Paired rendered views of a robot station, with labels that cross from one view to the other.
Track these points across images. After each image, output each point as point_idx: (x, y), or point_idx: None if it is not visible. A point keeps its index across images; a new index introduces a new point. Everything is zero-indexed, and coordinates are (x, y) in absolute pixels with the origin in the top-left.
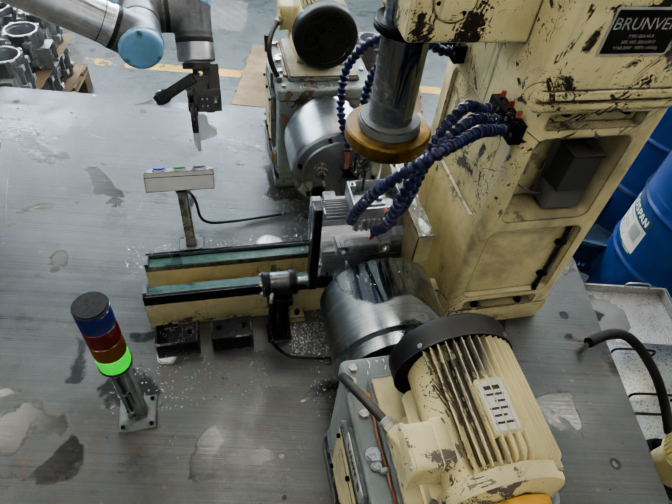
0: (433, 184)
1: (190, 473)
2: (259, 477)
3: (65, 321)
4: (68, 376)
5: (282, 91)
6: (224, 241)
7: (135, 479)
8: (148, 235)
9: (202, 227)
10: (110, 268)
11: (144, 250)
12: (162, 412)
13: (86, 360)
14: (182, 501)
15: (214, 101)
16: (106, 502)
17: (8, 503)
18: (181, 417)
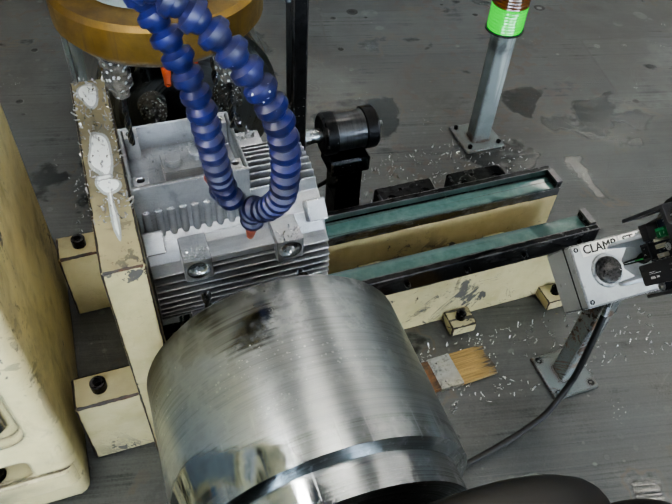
0: (15, 265)
1: (392, 101)
2: (320, 103)
3: (647, 217)
4: (582, 161)
5: (529, 474)
6: (504, 392)
7: (443, 94)
8: (657, 380)
9: (569, 421)
10: (662, 301)
11: (637, 345)
12: (451, 141)
13: (577, 178)
14: (390, 85)
15: (659, 220)
16: (459, 81)
17: (543, 75)
18: (427, 138)
